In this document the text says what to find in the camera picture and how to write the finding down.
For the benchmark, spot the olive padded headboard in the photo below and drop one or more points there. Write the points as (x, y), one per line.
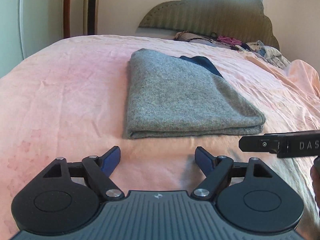
(241, 19)

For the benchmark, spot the grey knit sweater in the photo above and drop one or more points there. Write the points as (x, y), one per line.
(176, 97)

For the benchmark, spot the gold tower fan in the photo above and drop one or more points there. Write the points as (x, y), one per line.
(90, 17)

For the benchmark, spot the magenta garment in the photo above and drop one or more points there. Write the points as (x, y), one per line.
(229, 40)

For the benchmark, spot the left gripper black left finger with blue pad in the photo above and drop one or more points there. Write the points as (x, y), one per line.
(88, 179)

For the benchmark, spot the pale crumpled clothes pile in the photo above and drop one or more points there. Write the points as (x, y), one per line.
(267, 53)

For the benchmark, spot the person's right hand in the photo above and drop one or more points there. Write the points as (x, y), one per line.
(314, 173)

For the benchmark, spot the pink bed sheet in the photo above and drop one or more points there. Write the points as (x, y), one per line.
(68, 100)

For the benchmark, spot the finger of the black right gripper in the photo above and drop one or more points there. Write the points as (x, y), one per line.
(259, 143)

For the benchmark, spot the red-brown wooden door frame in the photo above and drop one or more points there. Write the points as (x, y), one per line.
(66, 18)

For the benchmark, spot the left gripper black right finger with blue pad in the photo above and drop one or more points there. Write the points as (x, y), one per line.
(219, 172)

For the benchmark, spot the white wardrobe door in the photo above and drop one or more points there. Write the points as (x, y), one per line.
(27, 26)

